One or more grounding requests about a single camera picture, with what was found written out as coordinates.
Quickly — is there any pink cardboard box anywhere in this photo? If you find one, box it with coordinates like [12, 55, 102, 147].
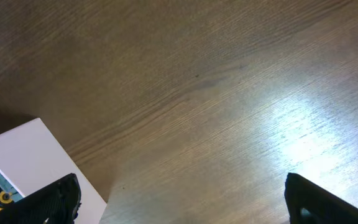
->
[0, 118, 106, 224]

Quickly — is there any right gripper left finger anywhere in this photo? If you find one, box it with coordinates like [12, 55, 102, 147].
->
[0, 173, 81, 224]

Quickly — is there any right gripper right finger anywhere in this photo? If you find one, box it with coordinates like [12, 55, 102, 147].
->
[284, 172, 358, 224]

